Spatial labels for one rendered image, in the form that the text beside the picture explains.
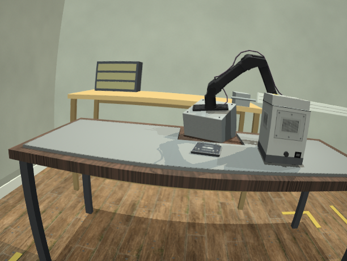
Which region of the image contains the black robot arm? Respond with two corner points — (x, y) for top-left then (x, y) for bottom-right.
(192, 54), (277, 111)

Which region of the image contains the grey heat sealer housing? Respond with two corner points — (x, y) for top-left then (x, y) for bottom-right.
(257, 93), (311, 165)

